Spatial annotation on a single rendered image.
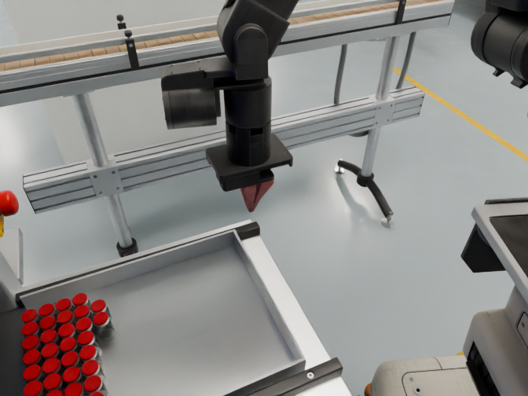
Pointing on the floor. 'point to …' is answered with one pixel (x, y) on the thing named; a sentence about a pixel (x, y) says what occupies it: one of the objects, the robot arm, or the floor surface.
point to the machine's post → (8, 287)
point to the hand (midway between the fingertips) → (250, 204)
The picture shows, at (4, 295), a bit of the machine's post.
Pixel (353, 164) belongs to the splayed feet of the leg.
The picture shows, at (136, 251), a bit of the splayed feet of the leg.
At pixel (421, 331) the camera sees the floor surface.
